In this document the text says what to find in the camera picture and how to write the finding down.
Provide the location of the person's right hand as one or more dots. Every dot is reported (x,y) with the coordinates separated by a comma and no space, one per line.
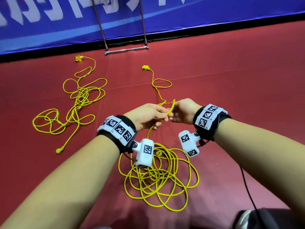
(186,111)

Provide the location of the person's left hand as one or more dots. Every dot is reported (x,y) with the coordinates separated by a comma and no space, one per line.
(147,115)

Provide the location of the metal rack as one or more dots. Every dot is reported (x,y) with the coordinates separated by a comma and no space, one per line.
(126,49)

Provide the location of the person's right forearm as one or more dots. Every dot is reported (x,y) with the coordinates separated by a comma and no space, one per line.
(267,164)

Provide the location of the person's left forearm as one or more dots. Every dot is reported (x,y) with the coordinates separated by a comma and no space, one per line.
(57,188)

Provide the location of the black marker wristband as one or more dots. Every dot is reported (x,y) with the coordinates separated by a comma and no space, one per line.
(211,120)
(117,132)

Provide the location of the blue banner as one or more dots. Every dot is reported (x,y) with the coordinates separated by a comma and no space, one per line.
(228,11)

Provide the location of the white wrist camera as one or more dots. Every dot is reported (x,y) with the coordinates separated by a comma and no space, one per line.
(145,151)
(189,142)

